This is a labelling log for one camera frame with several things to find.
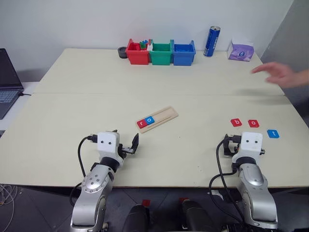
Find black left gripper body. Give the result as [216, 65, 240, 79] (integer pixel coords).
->
[117, 143, 135, 156]

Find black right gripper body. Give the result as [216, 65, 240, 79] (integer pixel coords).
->
[231, 135, 267, 156]

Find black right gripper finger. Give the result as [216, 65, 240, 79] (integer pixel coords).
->
[223, 133, 235, 157]

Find wooden letter tray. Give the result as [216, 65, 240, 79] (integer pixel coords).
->
[136, 105, 179, 134]

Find person's bare hand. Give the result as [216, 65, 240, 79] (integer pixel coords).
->
[251, 61, 302, 88]

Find dark rounded shape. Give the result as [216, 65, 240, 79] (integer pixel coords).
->
[122, 204, 151, 232]
[180, 199, 222, 232]

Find red plastic bin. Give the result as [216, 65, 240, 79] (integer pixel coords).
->
[126, 38, 150, 65]

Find green plastic bin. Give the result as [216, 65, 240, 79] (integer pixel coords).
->
[147, 39, 175, 66]

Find purple tissue box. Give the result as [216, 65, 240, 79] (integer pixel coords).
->
[226, 38, 255, 61]

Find blue plastic bin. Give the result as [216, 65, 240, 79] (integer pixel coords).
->
[172, 40, 197, 66]

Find tall blue drink can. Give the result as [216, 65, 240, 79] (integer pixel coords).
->
[203, 26, 222, 58]

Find dark grey laptop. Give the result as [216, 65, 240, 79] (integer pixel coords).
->
[0, 48, 25, 120]

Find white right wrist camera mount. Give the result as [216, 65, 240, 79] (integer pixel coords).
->
[232, 131, 264, 165]

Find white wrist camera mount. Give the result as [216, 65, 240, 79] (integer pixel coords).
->
[97, 131, 124, 167]
[232, 131, 264, 165]

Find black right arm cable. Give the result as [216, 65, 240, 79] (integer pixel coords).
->
[209, 135, 244, 225]

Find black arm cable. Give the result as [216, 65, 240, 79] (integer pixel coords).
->
[69, 134, 98, 206]
[209, 135, 244, 225]

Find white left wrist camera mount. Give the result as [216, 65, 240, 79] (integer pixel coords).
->
[97, 131, 124, 167]

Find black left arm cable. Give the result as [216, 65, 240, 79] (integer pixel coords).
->
[69, 134, 98, 206]

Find white floor cables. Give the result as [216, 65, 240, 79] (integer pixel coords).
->
[0, 183, 19, 232]

